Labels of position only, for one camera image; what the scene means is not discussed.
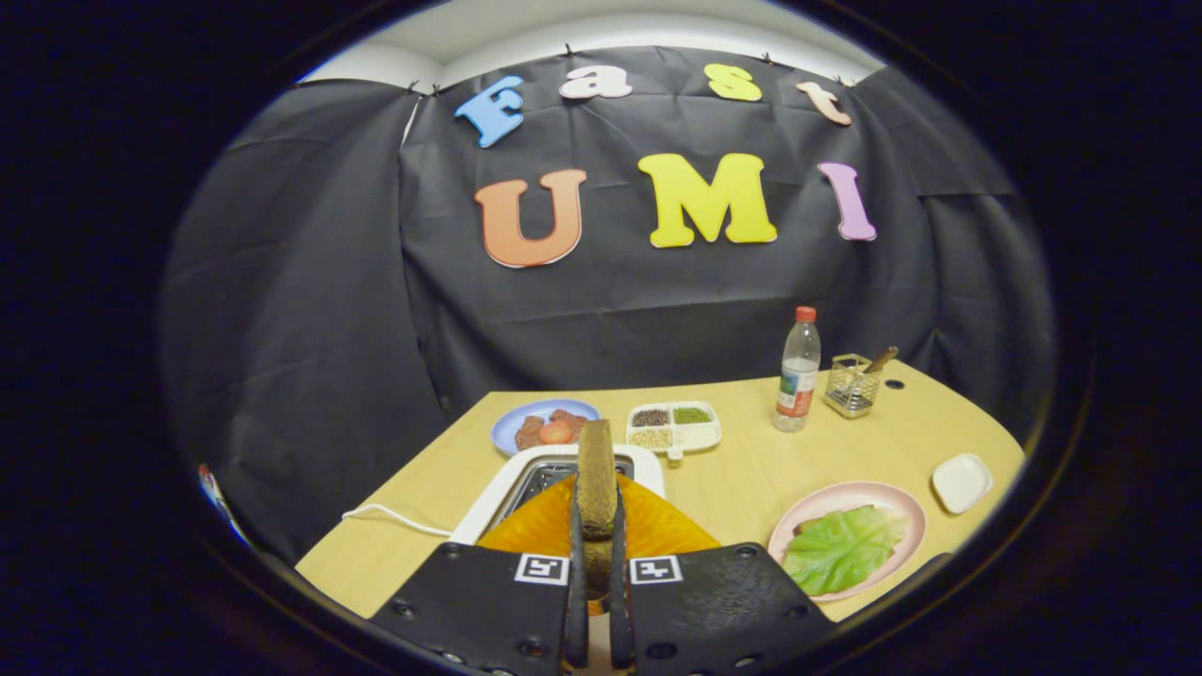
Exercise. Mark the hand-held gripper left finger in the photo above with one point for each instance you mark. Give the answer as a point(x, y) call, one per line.
point(479, 610)

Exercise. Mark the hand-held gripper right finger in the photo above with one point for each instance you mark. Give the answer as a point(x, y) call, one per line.
point(723, 610)

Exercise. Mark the green lettuce leaf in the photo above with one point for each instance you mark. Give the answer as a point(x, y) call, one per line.
point(840, 554)

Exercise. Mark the toasted brown bread slice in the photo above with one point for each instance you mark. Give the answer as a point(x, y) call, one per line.
point(596, 469)

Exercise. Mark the white toaster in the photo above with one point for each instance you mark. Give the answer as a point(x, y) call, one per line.
point(488, 498)

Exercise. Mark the pink plate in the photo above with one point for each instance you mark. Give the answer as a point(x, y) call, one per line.
point(845, 493)

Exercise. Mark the white divided tray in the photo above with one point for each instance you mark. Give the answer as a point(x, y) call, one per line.
point(700, 437)

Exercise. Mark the brown meat slice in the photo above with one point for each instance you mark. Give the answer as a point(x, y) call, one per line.
point(571, 420)
point(528, 432)

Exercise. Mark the pile of beige beans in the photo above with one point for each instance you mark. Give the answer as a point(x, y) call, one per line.
point(651, 437)

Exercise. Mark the blue plate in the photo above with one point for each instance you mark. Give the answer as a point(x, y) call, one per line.
point(512, 422)

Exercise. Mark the red tomato slice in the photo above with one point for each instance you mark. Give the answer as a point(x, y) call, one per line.
point(555, 433)

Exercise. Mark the pile of green beans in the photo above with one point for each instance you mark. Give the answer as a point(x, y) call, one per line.
point(692, 414)

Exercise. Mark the pile of dark seeds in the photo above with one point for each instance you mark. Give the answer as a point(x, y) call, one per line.
point(650, 417)

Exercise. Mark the clear plastic water bottle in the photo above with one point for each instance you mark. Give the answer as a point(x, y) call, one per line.
point(798, 376)

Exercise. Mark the metal mesh utensil holder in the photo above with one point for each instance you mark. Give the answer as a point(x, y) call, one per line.
point(850, 390)

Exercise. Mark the small white plate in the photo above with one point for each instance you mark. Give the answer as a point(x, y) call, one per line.
point(962, 482)

